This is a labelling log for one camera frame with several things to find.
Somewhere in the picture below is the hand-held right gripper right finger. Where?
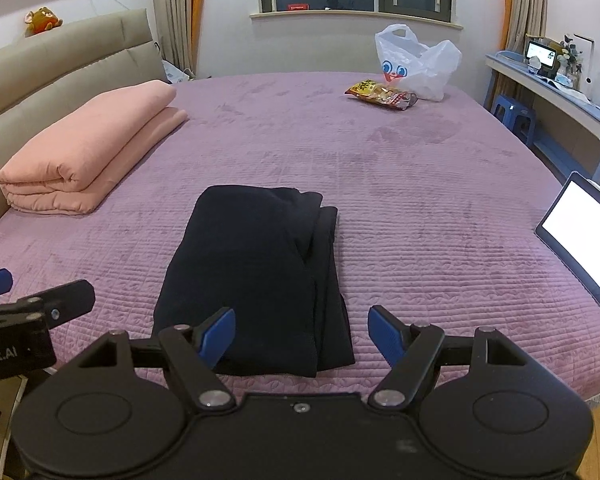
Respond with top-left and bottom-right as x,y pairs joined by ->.
367,305 -> 531,409

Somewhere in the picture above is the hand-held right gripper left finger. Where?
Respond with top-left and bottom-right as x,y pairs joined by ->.
72,307 -> 236,411

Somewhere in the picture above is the navy blue garment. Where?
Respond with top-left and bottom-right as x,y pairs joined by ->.
151,185 -> 356,378

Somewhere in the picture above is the cardboard box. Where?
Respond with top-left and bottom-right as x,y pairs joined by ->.
0,374 -> 29,480

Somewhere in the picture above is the folded pink quilt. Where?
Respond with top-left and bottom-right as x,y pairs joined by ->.
0,80 -> 190,217

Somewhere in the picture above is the grey tablet with white screen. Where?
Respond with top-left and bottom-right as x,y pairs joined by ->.
534,171 -> 600,309

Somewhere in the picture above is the beige padded headboard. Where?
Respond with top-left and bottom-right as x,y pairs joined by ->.
0,8 -> 169,239

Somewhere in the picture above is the yellow red snack packet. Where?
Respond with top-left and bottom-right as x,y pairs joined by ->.
344,79 -> 420,111

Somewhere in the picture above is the white blue paper bag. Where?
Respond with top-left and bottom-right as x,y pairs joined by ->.
160,57 -> 192,84

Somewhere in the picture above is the blue plastic stool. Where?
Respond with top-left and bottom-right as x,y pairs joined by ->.
490,93 -> 537,149

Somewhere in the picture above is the white printed plastic bag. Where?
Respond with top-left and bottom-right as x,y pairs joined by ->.
375,23 -> 464,102

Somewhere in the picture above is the orange plush toy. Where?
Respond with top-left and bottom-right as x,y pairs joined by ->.
23,7 -> 64,36

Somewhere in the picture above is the light blue desk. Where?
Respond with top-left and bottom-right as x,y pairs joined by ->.
484,51 -> 600,187

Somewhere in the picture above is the beige orange curtain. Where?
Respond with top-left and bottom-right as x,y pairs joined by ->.
500,0 -> 550,56
147,0 -> 210,80

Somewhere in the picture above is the white windowsill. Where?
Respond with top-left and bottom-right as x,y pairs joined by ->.
250,9 -> 465,32

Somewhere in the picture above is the small desk screen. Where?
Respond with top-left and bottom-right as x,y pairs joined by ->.
524,40 -> 557,69

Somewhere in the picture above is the vase of flowers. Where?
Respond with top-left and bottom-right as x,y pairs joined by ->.
555,34 -> 582,79

